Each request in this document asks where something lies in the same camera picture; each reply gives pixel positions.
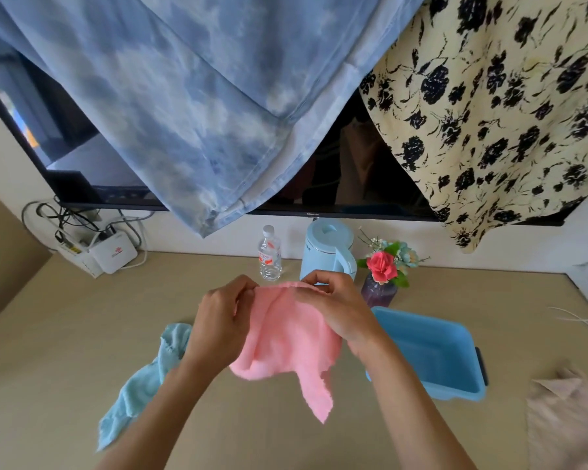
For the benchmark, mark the person's left hand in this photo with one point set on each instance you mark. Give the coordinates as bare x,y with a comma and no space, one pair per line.
215,327

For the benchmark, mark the person's right hand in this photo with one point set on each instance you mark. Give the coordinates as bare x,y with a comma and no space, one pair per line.
345,313

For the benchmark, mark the person's left fingers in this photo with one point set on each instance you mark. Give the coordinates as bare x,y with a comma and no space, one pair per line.
245,286

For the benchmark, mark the person's right fingers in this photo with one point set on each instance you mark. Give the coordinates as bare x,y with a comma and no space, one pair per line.
318,283

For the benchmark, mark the pink fleece cloth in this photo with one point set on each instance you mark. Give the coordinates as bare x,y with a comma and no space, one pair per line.
279,337

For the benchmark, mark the person's left forearm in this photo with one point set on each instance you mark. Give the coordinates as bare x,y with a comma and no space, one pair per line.
161,411

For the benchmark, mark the person's right forearm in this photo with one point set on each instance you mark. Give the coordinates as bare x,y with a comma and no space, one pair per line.
406,411

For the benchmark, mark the light blue electric kettle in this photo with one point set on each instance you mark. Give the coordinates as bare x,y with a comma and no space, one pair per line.
323,249

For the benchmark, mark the clear plastic water bottle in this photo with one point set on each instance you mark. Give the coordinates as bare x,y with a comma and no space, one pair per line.
270,259

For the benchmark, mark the purple glass vase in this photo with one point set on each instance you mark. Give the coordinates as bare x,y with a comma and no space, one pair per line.
378,293

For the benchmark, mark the artificial flower bouquet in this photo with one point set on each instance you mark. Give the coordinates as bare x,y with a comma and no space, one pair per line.
383,266

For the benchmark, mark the black flat screen television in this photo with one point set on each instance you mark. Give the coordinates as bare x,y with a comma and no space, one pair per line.
362,166

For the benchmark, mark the white router box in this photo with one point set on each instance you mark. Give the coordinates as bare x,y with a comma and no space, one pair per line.
113,254

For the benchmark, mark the blue plastic basin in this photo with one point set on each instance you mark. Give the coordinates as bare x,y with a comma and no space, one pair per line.
436,352

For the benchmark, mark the light blue cloth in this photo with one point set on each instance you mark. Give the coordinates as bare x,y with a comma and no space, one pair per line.
142,386

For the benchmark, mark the blue tie-dye fabric sheet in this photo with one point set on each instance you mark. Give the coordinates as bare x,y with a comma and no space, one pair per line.
176,92

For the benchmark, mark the cream black floral fabric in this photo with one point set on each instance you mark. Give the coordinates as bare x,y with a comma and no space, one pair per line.
509,117

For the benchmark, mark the beige cloth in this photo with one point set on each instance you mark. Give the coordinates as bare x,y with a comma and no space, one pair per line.
566,425

